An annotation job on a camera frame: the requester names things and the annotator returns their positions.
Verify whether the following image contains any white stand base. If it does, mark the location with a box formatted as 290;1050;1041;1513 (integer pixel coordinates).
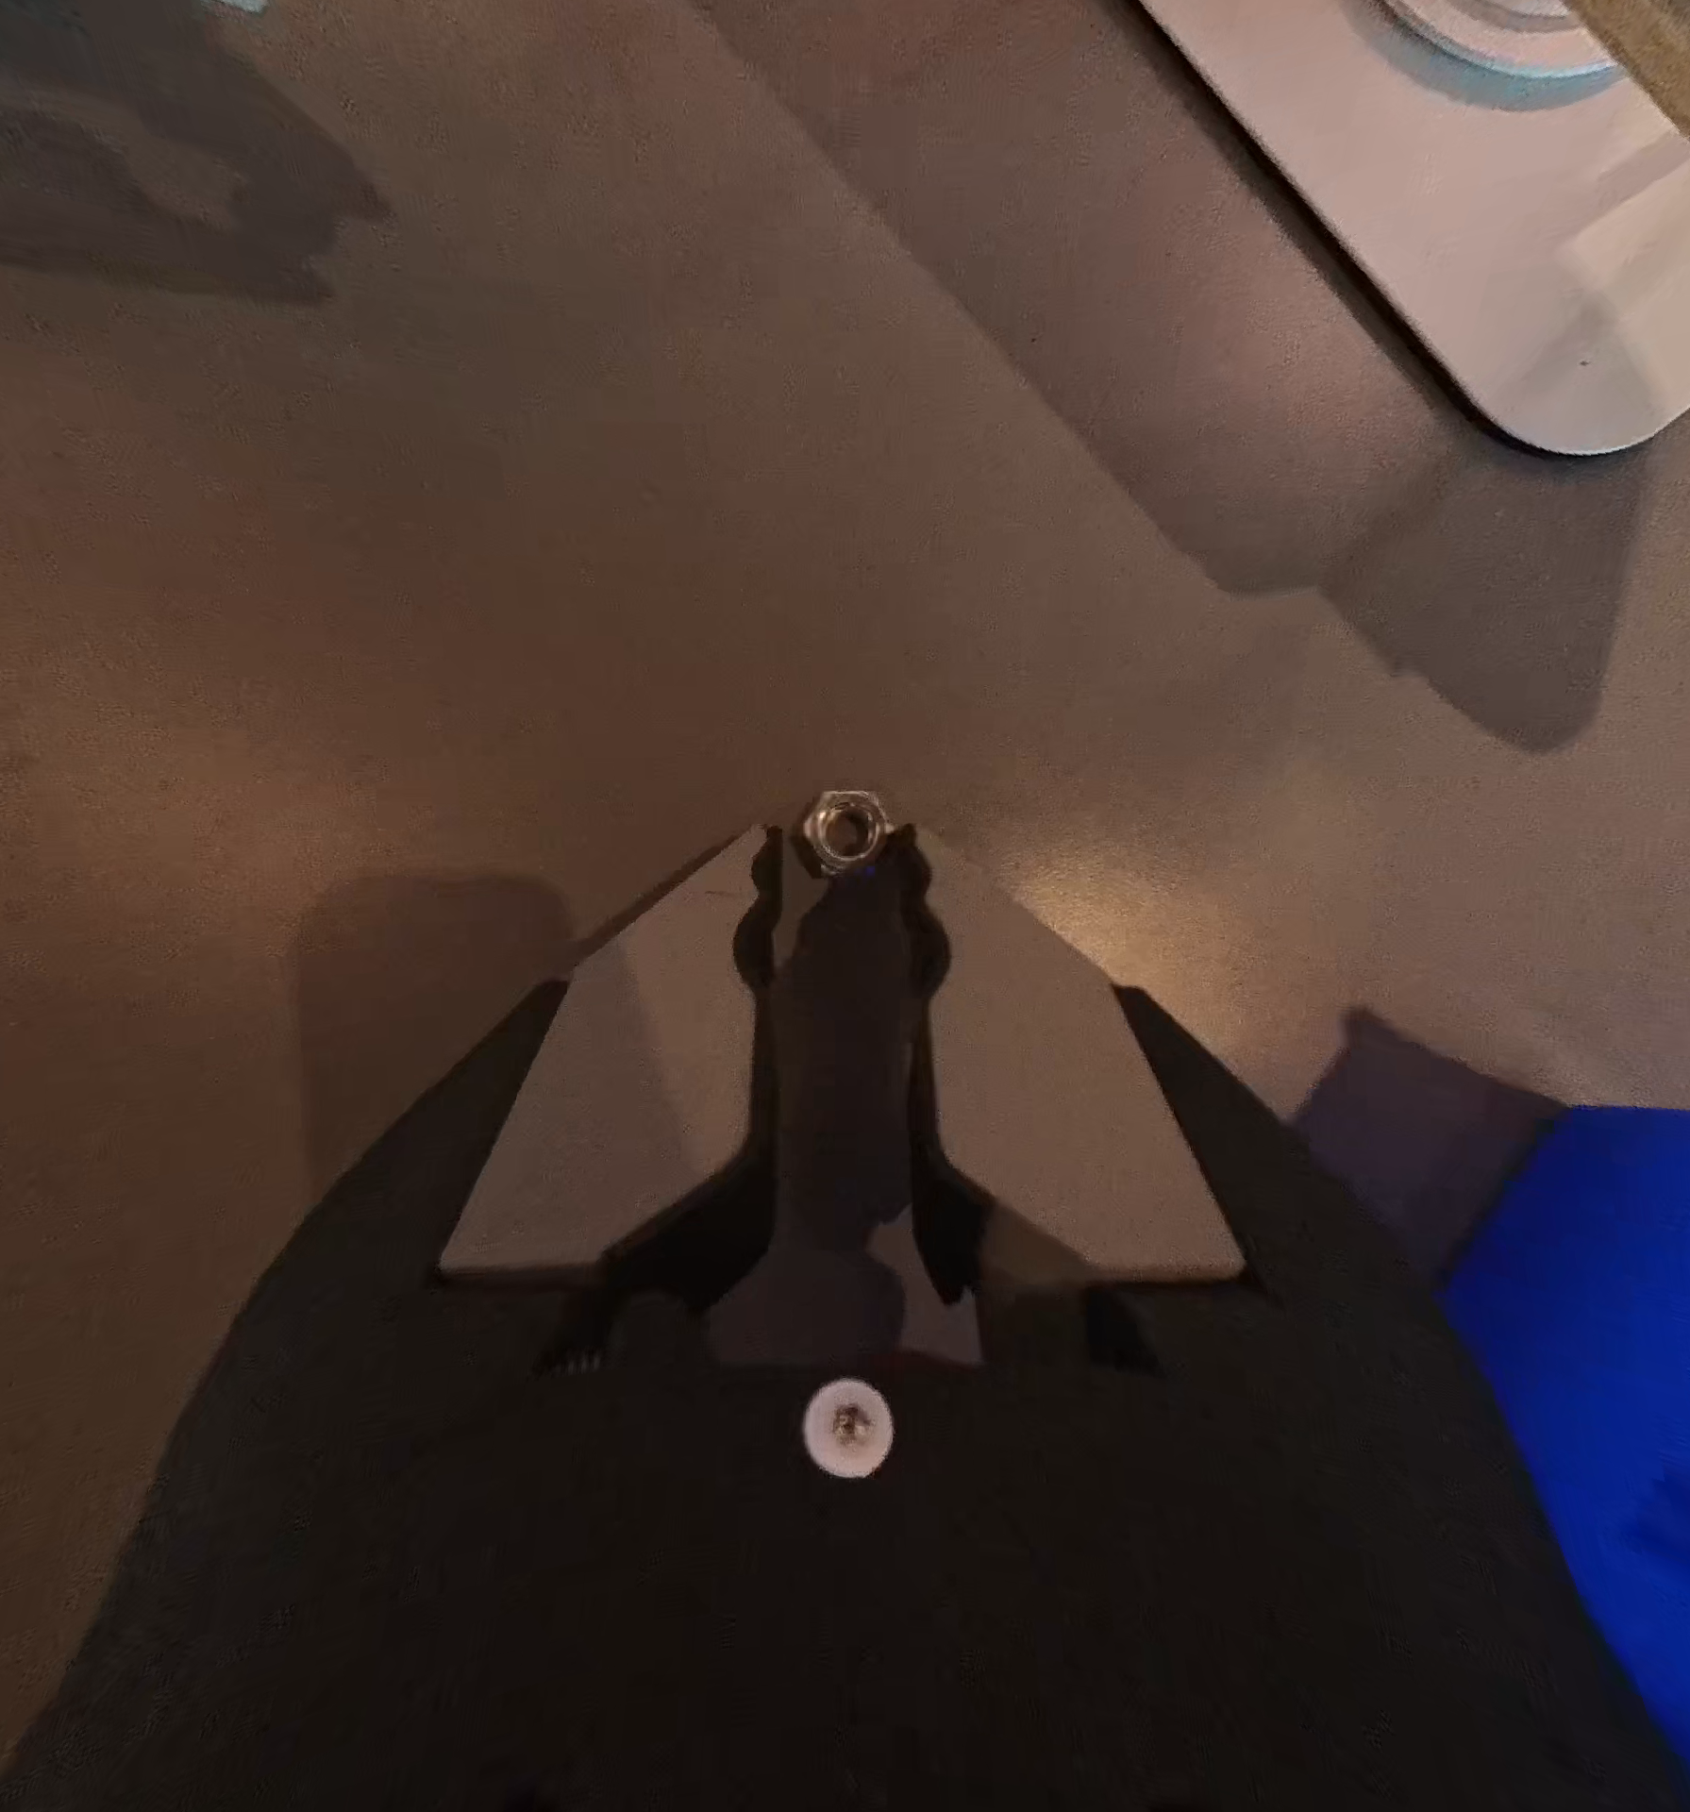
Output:
1135;0;1690;458

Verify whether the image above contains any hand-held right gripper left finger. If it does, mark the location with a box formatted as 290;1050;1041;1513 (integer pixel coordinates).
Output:
436;824;790;1313

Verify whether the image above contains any steel hex nut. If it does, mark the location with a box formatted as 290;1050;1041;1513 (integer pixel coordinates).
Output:
802;791;891;877

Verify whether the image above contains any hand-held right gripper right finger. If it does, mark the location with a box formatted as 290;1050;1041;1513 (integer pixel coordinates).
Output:
884;826;1250;1305

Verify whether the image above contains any blue plastic bin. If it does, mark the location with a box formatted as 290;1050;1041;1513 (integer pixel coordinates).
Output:
1442;1104;1690;1812

